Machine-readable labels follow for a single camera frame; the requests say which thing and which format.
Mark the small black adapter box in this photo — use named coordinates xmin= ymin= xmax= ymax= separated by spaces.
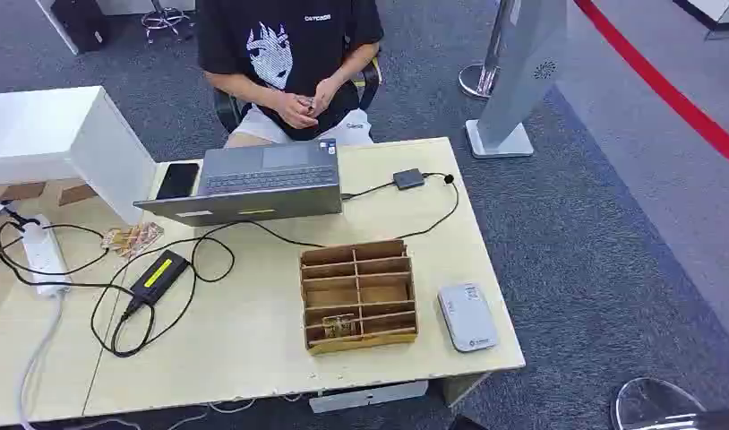
xmin=392 ymin=168 xmax=426 ymax=191

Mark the wooden compartment box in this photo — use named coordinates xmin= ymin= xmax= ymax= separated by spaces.
xmin=299 ymin=238 xmax=420 ymax=357

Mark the grey laptop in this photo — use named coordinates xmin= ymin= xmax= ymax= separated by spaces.
xmin=133 ymin=139 xmax=344 ymax=228

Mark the card with printed face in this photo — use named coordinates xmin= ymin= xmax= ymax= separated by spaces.
xmin=322 ymin=314 xmax=357 ymax=340

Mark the white card reader device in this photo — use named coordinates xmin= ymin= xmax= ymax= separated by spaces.
xmin=437 ymin=282 xmax=500 ymax=354

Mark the person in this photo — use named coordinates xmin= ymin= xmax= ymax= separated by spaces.
xmin=195 ymin=0 xmax=385 ymax=149

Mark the black smartphone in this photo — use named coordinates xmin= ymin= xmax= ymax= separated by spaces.
xmin=155 ymin=162 xmax=201 ymax=202

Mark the grey standing sign panel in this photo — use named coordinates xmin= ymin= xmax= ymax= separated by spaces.
xmin=465 ymin=0 xmax=570 ymax=159

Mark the black power adapter brick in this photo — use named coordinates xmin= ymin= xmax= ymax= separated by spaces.
xmin=126 ymin=249 xmax=192 ymax=310

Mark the stack of patterned cards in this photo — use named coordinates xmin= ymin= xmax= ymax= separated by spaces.
xmin=100 ymin=222 xmax=165 ymax=259

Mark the chrome stool base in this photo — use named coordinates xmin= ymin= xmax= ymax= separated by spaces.
xmin=141 ymin=0 xmax=192 ymax=38

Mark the white power strip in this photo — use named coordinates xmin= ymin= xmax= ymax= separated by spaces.
xmin=21 ymin=214 xmax=73 ymax=297

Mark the white box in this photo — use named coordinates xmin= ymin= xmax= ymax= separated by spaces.
xmin=0 ymin=85 xmax=159 ymax=226

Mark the red barrier belt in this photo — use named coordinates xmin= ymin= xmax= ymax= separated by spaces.
xmin=573 ymin=0 xmax=729 ymax=173

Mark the black cabinet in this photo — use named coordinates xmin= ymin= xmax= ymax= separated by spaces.
xmin=48 ymin=0 xmax=112 ymax=54

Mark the round chrome base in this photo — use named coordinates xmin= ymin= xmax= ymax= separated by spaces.
xmin=610 ymin=377 xmax=708 ymax=430

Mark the thin black adapter cable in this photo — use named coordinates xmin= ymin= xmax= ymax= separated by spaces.
xmin=341 ymin=172 xmax=460 ymax=241

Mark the grey bracket under desk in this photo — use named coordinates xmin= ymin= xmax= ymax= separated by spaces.
xmin=308 ymin=380 xmax=430 ymax=415

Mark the chrome stanchion post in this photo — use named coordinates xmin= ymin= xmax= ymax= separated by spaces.
xmin=458 ymin=0 xmax=515 ymax=100

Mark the black power cable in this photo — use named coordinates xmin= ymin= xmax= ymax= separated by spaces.
xmin=90 ymin=219 xmax=327 ymax=359

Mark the white power strip cord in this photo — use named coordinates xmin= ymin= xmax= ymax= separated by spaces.
xmin=17 ymin=293 xmax=65 ymax=430

